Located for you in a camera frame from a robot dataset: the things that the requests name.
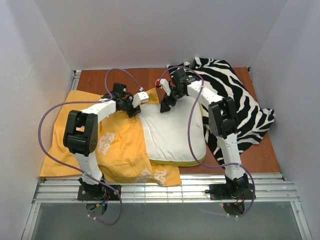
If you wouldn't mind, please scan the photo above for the white pillow yellow edge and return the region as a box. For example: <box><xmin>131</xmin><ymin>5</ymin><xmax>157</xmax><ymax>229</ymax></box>
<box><xmin>138</xmin><ymin>96</ymin><xmax>198</xmax><ymax>167</ymax></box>

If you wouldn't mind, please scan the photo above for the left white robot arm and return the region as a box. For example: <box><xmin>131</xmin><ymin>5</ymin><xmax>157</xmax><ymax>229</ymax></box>
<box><xmin>63</xmin><ymin>83</ymin><xmax>149</xmax><ymax>199</ymax></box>

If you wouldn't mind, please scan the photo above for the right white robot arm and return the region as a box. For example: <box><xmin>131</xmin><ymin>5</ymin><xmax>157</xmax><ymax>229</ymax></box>
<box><xmin>155</xmin><ymin>67</ymin><xmax>249</xmax><ymax>200</ymax></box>

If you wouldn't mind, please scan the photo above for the zebra striped blanket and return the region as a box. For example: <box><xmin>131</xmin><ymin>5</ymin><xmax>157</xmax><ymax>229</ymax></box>
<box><xmin>180</xmin><ymin>57</ymin><xmax>275</xmax><ymax>153</ymax></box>

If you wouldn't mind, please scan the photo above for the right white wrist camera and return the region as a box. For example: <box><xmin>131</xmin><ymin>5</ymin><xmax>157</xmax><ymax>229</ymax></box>
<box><xmin>155</xmin><ymin>78</ymin><xmax>171</xmax><ymax>96</ymax></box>

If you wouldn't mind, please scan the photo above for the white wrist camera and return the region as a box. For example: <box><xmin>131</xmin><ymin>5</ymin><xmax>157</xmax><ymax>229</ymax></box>
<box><xmin>132</xmin><ymin>91</ymin><xmax>149</xmax><ymax>108</ymax></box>
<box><xmin>155</xmin><ymin>78</ymin><xmax>171</xmax><ymax>96</ymax></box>

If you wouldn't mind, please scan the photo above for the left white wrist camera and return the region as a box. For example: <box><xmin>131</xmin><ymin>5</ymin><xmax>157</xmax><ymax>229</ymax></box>
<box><xmin>132</xmin><ymin>91</ymin><xmax>149</xmax><ymax>108</ymax></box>

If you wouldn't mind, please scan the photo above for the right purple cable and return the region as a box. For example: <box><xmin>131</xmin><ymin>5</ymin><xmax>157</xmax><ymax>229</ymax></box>
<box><xmin>156</xmin><ymin>66</ymin><xmax>256</xmax><ymax>220</ymax></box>

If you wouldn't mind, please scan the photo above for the purple cable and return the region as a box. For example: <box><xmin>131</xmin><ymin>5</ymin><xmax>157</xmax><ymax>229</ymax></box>
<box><xmin>37</xmin><ymin>68</ymin><xmax>145</xmax><ymax>226</ymax></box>
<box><xmin>156</xmin><ymin>66</ymin><xmax>256</xmax><ymax>220</ymax></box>

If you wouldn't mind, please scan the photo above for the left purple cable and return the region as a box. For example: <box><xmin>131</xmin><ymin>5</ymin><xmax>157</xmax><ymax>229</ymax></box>
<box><xmin>37</xmin><ymin>68</ymin><xmax>145</xmax><ymax>226</ymax></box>

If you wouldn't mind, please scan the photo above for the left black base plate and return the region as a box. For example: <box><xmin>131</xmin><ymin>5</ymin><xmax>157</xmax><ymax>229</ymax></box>
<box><xmin>77</xmin><ymin>184</ymin><xmax>122</xmax><ymax>201</ymax></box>

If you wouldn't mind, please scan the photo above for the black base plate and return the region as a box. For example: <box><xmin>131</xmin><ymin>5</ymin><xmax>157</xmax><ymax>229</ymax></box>
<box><xmin>204</xmin><ymin>183</ymin><xmax>254</xmax><ymax>200</ymax></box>
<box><xmin>77</xmin><ymin>184</ymin><xmax>122</xmax><ymax>201</ymax></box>

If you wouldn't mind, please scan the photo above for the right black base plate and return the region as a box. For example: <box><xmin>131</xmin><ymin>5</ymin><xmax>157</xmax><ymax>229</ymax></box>
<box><xmin>204</xmin><ymin>183</ymin><xmax>254</xmax><ymax>200</ymax></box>

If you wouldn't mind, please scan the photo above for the aluminium rail frame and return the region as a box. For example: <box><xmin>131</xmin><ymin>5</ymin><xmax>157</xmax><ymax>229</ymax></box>
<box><xmin>21</xmin><ymin>67</ymin><xmax>312</xmax><ymax>240</ymax></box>

